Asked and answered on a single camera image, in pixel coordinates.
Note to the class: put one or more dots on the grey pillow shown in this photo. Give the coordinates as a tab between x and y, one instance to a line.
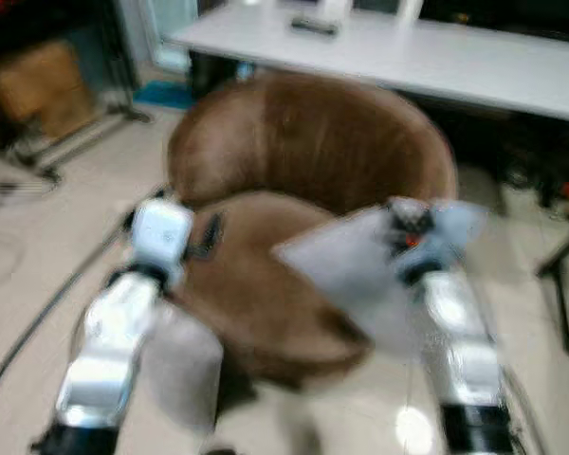
185	370
351	265

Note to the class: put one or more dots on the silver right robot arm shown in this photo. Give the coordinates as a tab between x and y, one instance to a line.
465	360

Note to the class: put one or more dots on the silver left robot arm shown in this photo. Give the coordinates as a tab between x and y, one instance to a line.
109	351

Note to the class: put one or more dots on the brown plush round sofa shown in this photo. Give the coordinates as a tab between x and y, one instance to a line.
303	142

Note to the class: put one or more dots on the blue floor mat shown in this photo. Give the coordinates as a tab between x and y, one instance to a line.
163	95

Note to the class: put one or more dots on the black metal rack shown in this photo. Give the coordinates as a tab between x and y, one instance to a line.
95	128

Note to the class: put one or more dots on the black metal stand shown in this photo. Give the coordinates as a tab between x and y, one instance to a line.
561	275

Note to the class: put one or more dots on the long white table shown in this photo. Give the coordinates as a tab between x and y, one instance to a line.
427	62

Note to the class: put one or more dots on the flat black device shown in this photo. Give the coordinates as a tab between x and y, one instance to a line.
314	27

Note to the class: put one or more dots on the light brown cardboard box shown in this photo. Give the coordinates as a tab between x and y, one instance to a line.
43	85

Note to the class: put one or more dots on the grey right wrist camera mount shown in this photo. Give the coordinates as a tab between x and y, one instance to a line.
450	235

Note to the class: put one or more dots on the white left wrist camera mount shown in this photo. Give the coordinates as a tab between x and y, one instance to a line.
161	235

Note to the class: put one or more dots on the white stand post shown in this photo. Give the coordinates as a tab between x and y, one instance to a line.
409	9

